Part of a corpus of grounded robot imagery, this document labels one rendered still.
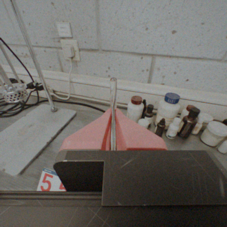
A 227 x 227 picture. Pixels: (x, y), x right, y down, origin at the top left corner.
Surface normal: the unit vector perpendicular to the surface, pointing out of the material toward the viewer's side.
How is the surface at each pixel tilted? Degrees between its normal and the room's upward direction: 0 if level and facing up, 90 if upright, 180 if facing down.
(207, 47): 90
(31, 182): 0
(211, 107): 90
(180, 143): 0
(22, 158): 0
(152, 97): 90
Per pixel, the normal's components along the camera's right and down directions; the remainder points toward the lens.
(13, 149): 0.00, -0.78
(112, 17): -0.32, 0.59
